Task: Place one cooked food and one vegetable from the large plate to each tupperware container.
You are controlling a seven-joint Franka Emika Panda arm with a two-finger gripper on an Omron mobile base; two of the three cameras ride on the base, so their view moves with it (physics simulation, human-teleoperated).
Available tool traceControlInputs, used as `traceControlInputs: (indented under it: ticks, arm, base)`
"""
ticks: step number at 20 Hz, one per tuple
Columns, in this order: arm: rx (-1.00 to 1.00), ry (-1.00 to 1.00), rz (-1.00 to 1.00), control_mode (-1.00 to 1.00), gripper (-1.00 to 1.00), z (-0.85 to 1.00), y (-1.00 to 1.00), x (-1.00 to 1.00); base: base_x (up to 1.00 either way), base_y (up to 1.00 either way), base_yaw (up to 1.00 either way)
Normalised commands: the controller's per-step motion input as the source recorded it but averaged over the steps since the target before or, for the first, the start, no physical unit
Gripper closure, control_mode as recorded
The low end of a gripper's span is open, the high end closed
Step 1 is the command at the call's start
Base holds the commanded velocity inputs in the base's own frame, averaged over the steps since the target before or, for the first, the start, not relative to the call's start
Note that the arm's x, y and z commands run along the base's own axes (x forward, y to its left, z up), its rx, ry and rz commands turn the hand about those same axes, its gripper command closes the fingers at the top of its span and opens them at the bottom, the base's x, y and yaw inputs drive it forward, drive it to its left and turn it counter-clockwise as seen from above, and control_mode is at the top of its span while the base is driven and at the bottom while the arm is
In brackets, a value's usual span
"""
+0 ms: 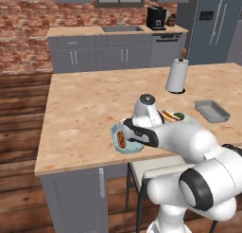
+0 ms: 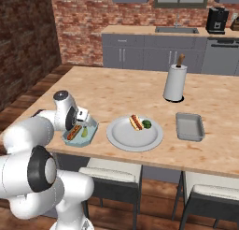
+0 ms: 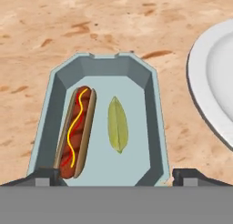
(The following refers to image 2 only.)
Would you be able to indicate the grey dishwasher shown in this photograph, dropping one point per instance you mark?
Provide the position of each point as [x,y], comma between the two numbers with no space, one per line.
[221,56]

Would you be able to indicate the green broccoli floret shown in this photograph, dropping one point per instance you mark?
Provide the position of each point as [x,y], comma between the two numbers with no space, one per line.
[146,124]

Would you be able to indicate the black coffee machine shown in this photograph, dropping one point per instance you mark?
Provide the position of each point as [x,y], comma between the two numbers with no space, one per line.
[217,21]

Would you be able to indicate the dark stool with cream seat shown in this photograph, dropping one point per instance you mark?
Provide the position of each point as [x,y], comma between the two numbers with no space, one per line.
[211,193]
[112,174]

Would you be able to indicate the grey sink basin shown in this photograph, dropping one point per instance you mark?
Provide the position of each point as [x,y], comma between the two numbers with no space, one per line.
[176,30]

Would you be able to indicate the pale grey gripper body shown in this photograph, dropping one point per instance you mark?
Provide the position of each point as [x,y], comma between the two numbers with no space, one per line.
[90,121]

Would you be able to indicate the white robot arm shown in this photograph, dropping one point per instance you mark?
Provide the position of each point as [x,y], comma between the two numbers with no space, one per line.
[34,165]

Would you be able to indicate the white paper towel roll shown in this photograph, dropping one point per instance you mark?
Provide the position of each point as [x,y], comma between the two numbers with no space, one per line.
[175,82]

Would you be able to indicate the grey rectangular tupperware container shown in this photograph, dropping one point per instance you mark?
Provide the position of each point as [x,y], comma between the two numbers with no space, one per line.
[189,127]

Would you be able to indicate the grey base cupboard run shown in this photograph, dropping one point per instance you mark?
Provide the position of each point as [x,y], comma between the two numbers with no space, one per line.
[149,53]

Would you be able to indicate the large grey plate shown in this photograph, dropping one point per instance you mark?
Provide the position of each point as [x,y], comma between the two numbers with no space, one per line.
[130,138]

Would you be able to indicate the brown box on worktop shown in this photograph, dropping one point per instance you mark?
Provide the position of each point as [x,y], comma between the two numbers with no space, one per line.
[235,24]

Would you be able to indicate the hot dog in bun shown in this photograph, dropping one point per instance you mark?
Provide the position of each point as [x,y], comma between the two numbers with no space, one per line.
[135,122]
[74,132]

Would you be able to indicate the pale blue tupperware container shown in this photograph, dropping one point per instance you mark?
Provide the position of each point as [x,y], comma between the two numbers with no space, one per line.
[80,140]

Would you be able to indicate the green pickle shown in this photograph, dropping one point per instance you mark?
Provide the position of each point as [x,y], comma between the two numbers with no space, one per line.
[84,132]

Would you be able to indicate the grey tap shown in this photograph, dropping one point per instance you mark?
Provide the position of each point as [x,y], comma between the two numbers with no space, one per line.
[177,21]

